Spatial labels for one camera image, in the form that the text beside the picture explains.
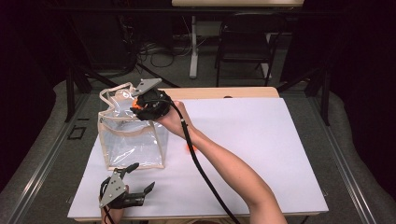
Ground bundle of floor cables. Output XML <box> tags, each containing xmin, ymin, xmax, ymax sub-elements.
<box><xmin>136</xmin><ymin>40</ymin><xmax>191</xmax><ymax>69</ymax></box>

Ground hand-held gripper cable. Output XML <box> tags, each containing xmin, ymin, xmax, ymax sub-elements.
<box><xmin>99</xmin><ymin>176</ymin><xmax>113</xmax><ymax>224</ymax></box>
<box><xmin>141</xmin><ymin>97</ymin><xmax>242</xmax><ymax>224</ymax></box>

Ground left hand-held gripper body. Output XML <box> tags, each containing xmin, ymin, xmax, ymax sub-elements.
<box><xmin>98</xmin><ymin>171</ymin><xmax>146</xmax><ymax>209</ymax></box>

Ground black chair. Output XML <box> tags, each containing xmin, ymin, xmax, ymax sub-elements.
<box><xmin>214</xmin><ymin>12</ymin><xmax>288</xmax><ymax>88</ymax></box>

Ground right hand-held gripper cable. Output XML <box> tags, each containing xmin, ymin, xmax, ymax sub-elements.
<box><xmin>141</xmin><ymin>97</ymin><xmax>242</xmax><ymax>224</ymax></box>

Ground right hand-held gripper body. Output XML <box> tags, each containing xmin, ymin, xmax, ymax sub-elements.
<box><xmin>131</xmin><ymin>77</ymin><xmax>172</xmax><ymax>121</ymax></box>

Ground left hand-held gripper cable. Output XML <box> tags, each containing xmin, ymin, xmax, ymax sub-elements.
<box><xmin>99</xmin><ymin>176</ymin><xmax>113</xmax><ymax>224</ymax></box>

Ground clear plastic bag beige trim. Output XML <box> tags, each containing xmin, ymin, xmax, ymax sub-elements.
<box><xmin>97</xmin><ymin>81</ymin><xmax>171</xmax><ymax>171</ymax></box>

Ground person's left hand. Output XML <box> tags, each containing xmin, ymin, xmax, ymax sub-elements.
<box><xmin>101</xmin><ymin>204</ymin><xmax>125</xmax><ymax>219</ymax></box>

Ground person's right hand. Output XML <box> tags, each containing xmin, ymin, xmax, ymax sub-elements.
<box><xmin>155</xmin><ymin>100</ymin><xmax>195</xmax><ymax>139</ymax></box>

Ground white-legged desk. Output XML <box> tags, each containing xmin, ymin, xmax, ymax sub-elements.
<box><xmin>171</xmin><ymin>0</ymin><xmax>305</xmax><ymax>79</ymax></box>

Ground metal floor rail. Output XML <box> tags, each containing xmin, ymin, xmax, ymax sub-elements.
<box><xmin>307</xmin><ymin>96</ymin><xmax>378</xmax><ymax>224</ymax></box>
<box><xmin>3</xmin><ymin>92</ymin><xmax>92</xmax><ymax>224</ymax></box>

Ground white board mat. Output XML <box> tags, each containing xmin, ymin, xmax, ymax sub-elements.
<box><xmin>67</xmin><ymin>97</ymin><xmax>330</xmax><ymax>218</ymax></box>

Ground light wooden table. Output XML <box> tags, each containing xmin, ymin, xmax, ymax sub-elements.
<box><xmin>73</xmin><ymin>86</ymin><xmax>321</xmax><ymax>223</ymax></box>

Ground black metal stand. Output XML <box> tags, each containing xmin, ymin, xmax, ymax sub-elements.
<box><xmin>64</xmin><ymin>62</ymin><xmax>116</xmax><ymax>123</ymax></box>
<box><xmin>276</xmin><ymin>66</ymin><xmax>332</xmax><ymax>127</ymax></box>

